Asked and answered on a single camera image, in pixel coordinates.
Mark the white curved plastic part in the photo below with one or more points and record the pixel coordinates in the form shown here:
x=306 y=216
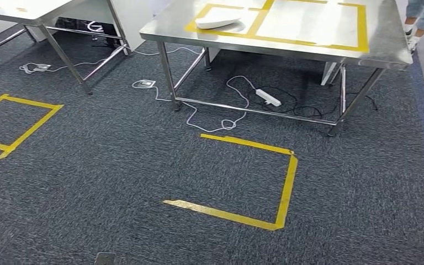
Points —
x=217 y=22

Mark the stainless steel workbench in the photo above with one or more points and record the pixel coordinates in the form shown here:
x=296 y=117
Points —
x=380 y=44

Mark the white power strip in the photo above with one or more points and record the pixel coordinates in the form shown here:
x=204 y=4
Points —
x=268 y=98

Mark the floor socket plate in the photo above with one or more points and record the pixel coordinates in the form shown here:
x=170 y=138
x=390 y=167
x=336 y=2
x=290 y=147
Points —
x=147 y=83

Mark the white desk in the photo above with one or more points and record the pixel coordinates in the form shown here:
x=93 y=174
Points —
x=135 y=18

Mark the stainless steel table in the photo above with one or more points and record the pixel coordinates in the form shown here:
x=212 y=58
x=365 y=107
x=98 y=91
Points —
x=32 y=11

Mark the yellow floor tape frame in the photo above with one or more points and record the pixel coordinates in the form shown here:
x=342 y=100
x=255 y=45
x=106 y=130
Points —
x=285 y=190
x=32 y=124

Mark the small yellow tape frame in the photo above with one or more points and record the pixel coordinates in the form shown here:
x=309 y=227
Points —
x=193 y=23

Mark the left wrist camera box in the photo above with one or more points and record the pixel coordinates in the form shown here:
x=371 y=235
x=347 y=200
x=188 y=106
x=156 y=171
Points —
x=105 y=259

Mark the large yellow tape frame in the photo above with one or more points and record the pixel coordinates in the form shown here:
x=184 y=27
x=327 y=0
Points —
x=362 y=29

